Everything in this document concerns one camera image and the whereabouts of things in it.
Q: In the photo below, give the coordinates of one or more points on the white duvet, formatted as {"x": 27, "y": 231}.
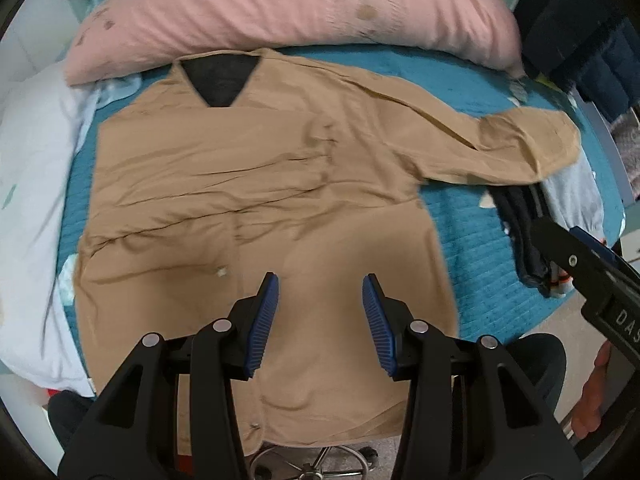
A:
{"x": 35, "y": 200}

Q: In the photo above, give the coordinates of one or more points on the teal quilted blanket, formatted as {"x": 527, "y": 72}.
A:
{"x": 475, "y": 240}

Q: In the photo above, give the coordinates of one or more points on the grey garment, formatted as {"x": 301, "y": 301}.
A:
{"x": 575, "y": 195}

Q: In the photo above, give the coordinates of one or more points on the pile of dark clothes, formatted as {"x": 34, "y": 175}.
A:
{"x": 525, "y": 240}

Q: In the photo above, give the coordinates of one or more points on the dark blue hanging clothes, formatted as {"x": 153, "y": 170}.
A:
{"x": 580, "y": 25}

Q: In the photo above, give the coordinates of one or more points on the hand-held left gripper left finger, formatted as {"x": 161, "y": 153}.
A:
{"x": 261, "y": 317}

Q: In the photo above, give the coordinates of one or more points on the red cloth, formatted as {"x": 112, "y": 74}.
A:
{"x": 54, "y": 392}

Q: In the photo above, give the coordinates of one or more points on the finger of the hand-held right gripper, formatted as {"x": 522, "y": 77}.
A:
{"x": 595, "y": 245}
{"x": 557, "y": 245}

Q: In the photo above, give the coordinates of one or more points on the light blue patterned cloth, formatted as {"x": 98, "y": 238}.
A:
{"x": 117, "y": 91}

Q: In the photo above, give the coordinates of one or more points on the tan shirt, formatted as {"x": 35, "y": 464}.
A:
{"x": 260, "y": 180}

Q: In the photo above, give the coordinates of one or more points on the person's right hand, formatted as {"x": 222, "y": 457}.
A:
{"x": 592, "y": 395}

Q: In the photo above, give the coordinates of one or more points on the person's left leg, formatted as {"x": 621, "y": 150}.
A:
{"x": 70, "y": 420}

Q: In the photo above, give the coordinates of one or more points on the chrome chair base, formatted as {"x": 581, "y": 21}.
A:
{"x": 310, "y": 465}

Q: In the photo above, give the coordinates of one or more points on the pink pillow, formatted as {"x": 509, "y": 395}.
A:
{"x": 250, "y": 5}

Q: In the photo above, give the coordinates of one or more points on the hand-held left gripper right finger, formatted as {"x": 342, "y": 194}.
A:
{"x": 377, "y": 317}

